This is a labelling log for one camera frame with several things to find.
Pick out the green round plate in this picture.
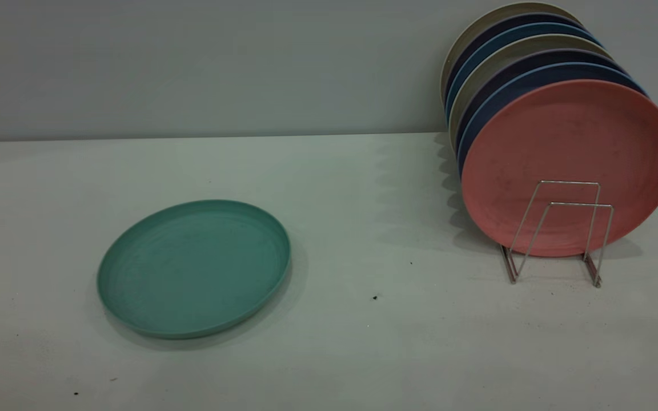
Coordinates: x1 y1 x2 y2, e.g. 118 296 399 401
97 199 291 340

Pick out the pink round plate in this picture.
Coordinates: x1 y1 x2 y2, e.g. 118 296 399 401
460 79 658 257

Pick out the teal blue plate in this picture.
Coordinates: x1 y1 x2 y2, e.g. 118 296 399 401
446 22 604 123

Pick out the beige plate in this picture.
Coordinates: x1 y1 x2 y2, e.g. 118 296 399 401
440 2 584 106
449 33 615 152

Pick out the dark purple plate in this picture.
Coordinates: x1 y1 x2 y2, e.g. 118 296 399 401
455 48 629 158
445 13 592 109

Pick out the navy blue plate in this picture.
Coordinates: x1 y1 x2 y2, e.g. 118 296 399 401
458 61 649 178

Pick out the metal wire plate rack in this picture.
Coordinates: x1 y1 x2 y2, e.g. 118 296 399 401
500 180 615 288

